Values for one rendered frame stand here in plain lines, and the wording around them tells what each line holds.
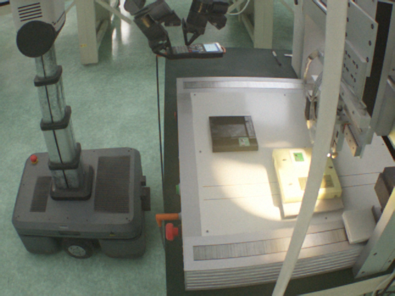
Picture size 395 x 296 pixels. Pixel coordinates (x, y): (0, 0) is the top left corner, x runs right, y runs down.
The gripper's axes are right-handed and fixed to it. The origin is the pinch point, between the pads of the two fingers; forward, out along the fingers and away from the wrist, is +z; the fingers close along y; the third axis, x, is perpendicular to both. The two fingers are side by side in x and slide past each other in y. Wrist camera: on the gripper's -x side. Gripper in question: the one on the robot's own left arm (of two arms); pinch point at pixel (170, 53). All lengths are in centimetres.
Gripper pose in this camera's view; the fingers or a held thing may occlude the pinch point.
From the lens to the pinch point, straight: 145.7
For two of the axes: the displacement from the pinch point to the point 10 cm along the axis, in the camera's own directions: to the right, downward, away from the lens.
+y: -1.6, -6.5, 7.5
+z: 5.1, 6.0, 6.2
